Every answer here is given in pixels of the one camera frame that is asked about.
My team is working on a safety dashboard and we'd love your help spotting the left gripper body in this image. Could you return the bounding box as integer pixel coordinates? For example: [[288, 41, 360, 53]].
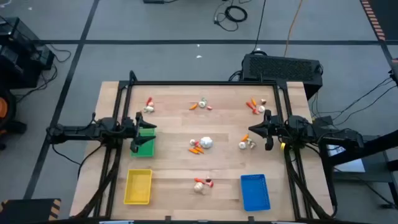
[[123, 111, 143, 154]]

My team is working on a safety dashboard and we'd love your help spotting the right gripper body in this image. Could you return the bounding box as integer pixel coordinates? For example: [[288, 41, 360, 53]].
[[264, 109, 289, 151]]

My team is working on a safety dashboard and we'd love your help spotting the yellow plastic basket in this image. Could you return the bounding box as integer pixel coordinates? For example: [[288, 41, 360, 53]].
[[123, 169, 153, 205]]

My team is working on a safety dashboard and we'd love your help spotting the large white toy garlic bulb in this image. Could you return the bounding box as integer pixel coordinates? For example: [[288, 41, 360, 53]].
[[199, 136, 214, 149]]

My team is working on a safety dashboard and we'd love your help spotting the green plastic basket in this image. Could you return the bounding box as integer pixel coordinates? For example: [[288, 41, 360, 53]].
[[130, 126, 155, 158]]

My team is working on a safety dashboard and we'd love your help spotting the black computer case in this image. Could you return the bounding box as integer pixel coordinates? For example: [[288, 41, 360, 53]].
[[241, 53, 324, 100]]

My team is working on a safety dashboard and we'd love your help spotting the blue plastic basket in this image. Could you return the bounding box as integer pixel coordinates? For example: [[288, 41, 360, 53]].
[[239, 174, 271, 212]]

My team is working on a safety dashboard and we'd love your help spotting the white paper sheet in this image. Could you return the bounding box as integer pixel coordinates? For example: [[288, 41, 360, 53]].
[[326, 144, 366, 174]]

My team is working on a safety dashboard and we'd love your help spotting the black metal stand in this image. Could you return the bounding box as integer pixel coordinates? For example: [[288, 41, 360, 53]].
[[318, 129, 398, 210]]

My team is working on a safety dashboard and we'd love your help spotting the black machine with orange hub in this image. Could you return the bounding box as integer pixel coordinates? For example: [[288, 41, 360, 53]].
[[0, 88, 28, 151]]

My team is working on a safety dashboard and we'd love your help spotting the black equipment cart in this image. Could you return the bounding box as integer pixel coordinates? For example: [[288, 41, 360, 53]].
[[0, 16, 56, 90]]

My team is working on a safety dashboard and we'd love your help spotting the black platform with hazard stripes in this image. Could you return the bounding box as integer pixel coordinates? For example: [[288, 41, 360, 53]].
[[0, 198, 62, 224]]

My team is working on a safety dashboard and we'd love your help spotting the black mat with striped edge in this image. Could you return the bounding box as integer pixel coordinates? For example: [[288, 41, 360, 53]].
[[359, 0, 398, 42]]

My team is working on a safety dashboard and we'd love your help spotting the black aluminium table frame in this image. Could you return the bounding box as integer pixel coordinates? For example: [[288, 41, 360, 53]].
[[72, 79, 338, 222]]

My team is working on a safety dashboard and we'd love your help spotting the long black cable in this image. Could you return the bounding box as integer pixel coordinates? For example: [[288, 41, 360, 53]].
[[251, 0, 267, 54]]

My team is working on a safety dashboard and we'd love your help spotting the long yellow cable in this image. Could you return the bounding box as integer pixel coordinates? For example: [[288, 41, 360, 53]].
[[283, 0, 304, 58]]

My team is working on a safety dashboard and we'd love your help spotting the coiled black cable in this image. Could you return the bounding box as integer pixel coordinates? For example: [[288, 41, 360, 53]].
[[213, 4, 249, 32]]

